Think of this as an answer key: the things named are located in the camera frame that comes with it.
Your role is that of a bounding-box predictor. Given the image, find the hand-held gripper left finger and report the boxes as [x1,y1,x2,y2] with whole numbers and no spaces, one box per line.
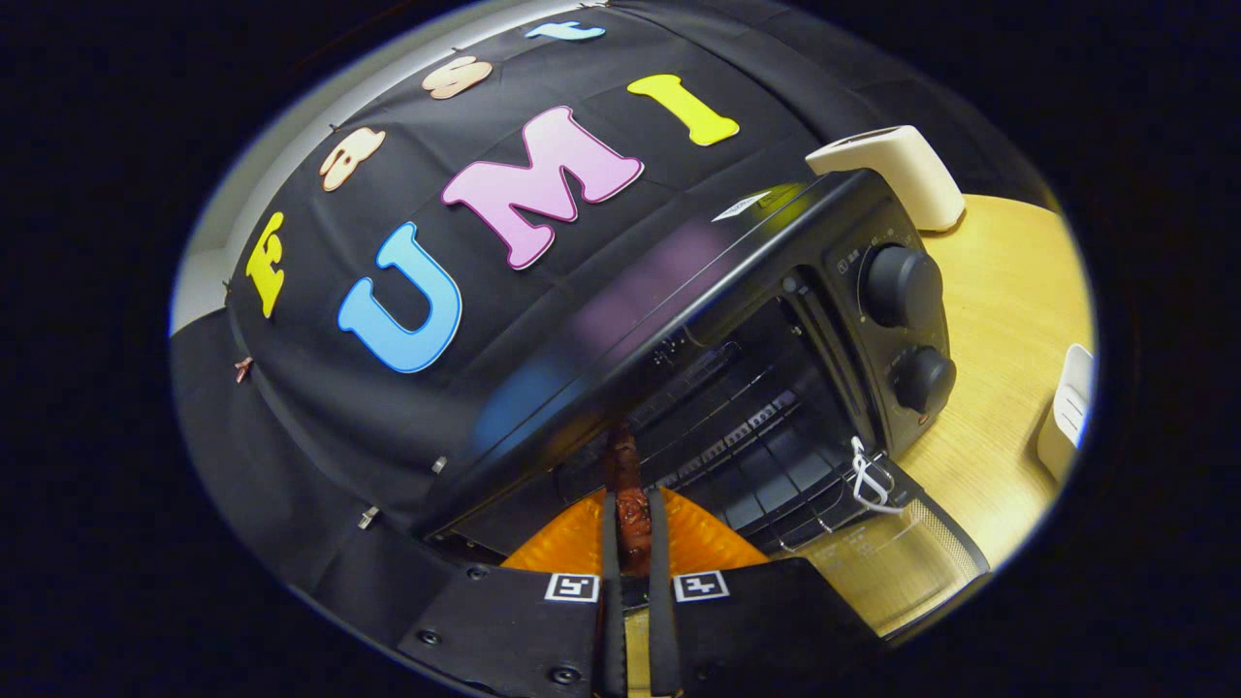
[398,490,626,698]

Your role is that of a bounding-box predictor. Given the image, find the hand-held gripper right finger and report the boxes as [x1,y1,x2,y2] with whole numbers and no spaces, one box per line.
[648,485,883,698]

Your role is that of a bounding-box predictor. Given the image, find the reddish brown meat strip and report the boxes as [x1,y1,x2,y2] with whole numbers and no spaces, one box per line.
[603,422,652,575]

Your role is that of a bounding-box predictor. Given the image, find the black toaster oven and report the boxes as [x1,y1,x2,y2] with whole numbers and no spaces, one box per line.
[417,170,992,641]

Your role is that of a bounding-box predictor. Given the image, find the white bread toaster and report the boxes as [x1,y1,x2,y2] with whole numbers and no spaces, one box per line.
[805,124,966,234]

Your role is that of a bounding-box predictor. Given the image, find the white rectangular dish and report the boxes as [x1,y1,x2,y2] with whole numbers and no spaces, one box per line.
[1035,342,1097,484]

